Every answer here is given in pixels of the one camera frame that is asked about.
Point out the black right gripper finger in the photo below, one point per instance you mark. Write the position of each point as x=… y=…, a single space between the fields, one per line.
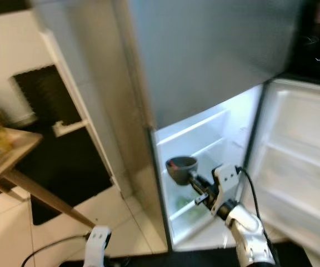
x=199 y=181
x=199 y=188

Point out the grey-blue bowl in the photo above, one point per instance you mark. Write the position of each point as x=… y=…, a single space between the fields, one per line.
x=182 y=172

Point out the silver fridge compartment door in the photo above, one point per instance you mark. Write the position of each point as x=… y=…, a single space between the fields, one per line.
x=299 y=167

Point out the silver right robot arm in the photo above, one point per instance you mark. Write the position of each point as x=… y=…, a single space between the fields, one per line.
x=246 y=228

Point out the silver fridge cabinet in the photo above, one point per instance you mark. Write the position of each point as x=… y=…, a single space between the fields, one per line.
x=126 y=111

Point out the black floor mat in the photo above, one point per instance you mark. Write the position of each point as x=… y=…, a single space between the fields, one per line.
x=71 y=167
x=182 y=262

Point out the silver freezer door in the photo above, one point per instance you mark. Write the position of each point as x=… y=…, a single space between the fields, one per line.
x=210 y=55

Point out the light wooden table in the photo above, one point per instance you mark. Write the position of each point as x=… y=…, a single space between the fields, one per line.
x=10 y=161

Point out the black foam puzzle mat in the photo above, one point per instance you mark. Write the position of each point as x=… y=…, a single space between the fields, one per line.
x=49 y=94

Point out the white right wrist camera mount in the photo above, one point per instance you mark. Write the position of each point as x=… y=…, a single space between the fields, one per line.
x=229 y=175

